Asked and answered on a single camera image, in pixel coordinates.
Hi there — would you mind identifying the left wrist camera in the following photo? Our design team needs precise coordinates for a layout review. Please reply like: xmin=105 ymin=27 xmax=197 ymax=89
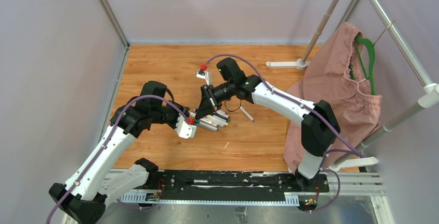
xmin=175 ymin=115 xmax=197 ymax=139

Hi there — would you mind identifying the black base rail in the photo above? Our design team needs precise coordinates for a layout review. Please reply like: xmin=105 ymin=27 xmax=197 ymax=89
xmin=132 ymin=170 xmax=330 ymax=205

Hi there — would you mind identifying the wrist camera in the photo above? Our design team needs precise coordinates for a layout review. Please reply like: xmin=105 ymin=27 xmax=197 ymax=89
xmin=196 ymin=64 xmax=213 ymax=85
xmin=175 ymin=115 xmax=197 ymax=139

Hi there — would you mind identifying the pink cloth garment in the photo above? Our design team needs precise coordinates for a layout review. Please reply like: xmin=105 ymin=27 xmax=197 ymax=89
xmin=283 ymin=22 xmax=383 ymax=173

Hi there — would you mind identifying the metal clothes rack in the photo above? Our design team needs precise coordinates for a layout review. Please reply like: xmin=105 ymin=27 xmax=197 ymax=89
xmin=266 ymin=0 xmax=438 ymax=171

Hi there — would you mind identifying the yellow capped white marker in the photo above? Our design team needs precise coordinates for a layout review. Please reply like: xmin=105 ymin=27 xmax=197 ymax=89
xmin=211 ymin=117 xmax=228 ymax=127

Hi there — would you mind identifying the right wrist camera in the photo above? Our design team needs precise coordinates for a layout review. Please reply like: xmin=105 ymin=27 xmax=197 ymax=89
xmin=196 ymin=64 xmax=213 ymax=85

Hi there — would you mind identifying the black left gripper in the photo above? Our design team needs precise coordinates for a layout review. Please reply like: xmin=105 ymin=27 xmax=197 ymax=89
xmin=151 ymin=100 xmax=190 ymax=129

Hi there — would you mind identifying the pink capped white marker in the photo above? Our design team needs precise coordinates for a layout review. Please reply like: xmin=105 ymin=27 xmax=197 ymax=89
xmin=203 ymin=120 xmax=224 ymax=127

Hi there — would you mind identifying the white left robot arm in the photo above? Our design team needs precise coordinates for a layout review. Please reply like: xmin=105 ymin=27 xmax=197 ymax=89
xmin=46 ymin=81 xmax=196 ymax=223

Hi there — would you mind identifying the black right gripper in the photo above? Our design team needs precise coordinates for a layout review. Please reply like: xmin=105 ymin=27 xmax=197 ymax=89
xmin=196 ymin=81 xmax=235 ymax=121

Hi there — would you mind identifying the teal capped white marker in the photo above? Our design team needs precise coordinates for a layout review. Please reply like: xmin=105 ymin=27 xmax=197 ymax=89
xmin=197 ymin=122 xmax=218 ymax=131

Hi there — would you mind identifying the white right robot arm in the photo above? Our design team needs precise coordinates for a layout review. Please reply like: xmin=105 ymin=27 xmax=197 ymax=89
xmin=195 ymin=75 xmax=341 ymax=192

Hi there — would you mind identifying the brown capped white marker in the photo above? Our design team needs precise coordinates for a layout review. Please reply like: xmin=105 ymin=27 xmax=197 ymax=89
xmin=239 ymin=106 xmax=254 ymax=122

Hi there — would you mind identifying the green clothes hanger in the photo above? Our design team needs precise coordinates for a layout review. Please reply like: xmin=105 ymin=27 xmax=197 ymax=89
xmin=349 ymin=35 xmax=377 ymax=96

